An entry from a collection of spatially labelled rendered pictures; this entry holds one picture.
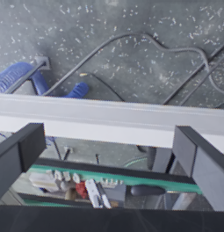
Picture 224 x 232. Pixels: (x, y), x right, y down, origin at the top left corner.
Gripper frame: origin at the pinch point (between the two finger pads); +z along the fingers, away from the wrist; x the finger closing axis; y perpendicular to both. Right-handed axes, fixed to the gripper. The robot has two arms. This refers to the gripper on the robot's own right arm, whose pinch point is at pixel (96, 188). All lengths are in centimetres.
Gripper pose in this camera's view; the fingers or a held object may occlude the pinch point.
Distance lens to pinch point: 53.9
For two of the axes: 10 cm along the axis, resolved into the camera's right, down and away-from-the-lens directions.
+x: 2.6, 5.0, 8.2
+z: -4.5, -6.9, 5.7
